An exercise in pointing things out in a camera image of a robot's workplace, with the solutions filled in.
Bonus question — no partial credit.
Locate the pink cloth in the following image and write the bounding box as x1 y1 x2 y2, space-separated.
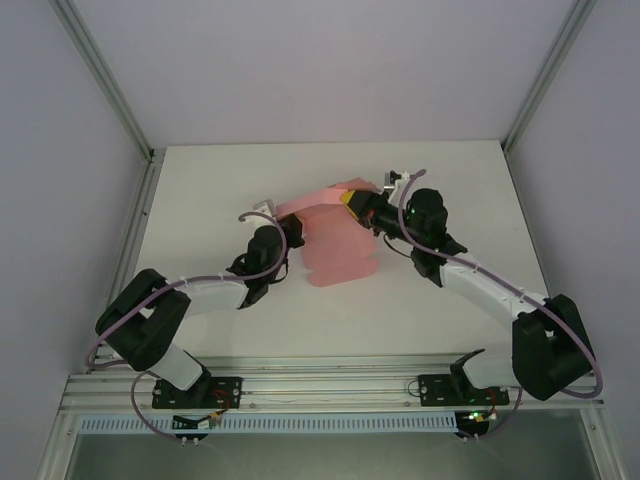
276 175 381 289

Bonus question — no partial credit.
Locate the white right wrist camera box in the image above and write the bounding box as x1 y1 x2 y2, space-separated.
382 169 415 204

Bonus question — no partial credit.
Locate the aluminium side rail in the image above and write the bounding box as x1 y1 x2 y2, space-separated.
89 148 165 371

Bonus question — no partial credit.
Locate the aluminium mounting rail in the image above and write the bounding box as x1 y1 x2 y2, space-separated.
58 354 607 414

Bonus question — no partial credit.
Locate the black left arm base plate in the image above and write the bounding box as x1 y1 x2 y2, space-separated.
151 374 245 410

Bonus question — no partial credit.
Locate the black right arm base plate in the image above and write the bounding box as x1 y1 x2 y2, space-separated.
417 372 511 407

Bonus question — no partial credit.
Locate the light blue slotted cable duct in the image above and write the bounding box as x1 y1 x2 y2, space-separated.
79 410 460 435

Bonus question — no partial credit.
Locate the aluminium frame post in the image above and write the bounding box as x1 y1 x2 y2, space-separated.
501 0 601 155
49 0 156 162

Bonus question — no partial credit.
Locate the black round cable mount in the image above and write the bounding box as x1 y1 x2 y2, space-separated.
456 418 492 445
171 414 211 446

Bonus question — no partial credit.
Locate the aluminium frame bar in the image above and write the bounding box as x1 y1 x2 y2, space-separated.
34 389 86 480
579 404 629 480

